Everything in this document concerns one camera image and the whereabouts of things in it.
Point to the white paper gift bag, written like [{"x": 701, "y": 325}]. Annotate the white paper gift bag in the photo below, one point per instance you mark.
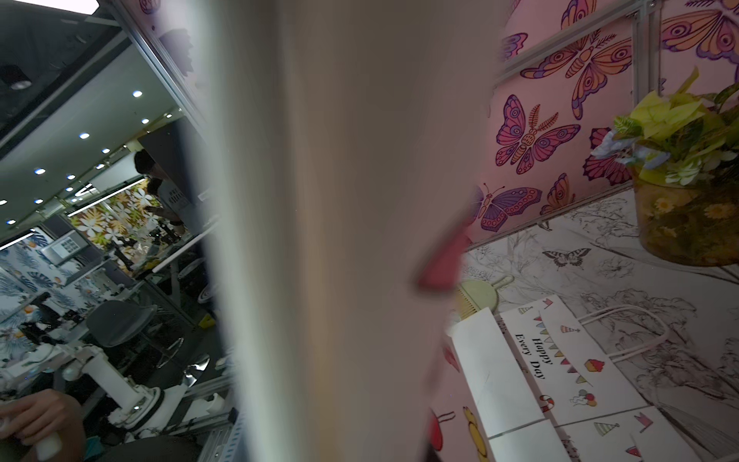
[{"x": 538, "y": 362}]

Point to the seated person dark shirt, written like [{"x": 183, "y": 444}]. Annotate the seated person dark shirt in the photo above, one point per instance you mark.
[{"x": 175, "y": 206}]

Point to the grey office chair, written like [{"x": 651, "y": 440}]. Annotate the grey office chair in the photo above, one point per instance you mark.
[{"x": 114, "y": 323}]

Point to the potted green leafy plant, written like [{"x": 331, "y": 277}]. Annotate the potted green leafy plant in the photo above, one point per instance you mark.
[{"x": 681, "y": 151}]

